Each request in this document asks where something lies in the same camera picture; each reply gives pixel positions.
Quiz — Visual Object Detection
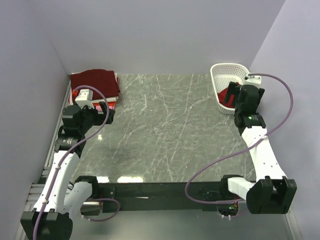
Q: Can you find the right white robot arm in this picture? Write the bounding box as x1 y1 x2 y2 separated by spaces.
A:
221 82 297 214

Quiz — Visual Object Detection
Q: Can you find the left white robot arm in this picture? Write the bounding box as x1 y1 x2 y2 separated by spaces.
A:
20 102 116 240

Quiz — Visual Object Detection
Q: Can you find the folded pink t-shirt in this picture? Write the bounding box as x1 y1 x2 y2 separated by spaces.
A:
95 104 115 112

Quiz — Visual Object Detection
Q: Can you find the folded orange-red t-shirt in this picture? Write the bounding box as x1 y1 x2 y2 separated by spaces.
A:
92 101 116 109

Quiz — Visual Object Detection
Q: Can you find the white perforated plastic basket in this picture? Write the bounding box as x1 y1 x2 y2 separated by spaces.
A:
210 63 249 115

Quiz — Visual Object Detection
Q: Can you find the folded dark red t-shirt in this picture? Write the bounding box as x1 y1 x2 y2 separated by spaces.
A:
70 69 120 99

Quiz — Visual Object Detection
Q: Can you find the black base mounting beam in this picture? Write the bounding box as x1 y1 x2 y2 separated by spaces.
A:
74 181 251 214

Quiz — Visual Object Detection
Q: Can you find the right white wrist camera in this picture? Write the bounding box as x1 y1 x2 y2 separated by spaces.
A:
244 74 262 89

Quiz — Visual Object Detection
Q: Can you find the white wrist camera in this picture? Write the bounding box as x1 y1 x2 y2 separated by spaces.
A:
72 89 94 109
244 74 262 89

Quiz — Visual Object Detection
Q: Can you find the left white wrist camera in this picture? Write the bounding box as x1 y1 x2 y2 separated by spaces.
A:
72 89 94 109

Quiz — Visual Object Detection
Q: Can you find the aluminium extrusion rail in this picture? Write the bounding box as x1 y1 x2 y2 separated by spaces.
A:
26 184 45 205

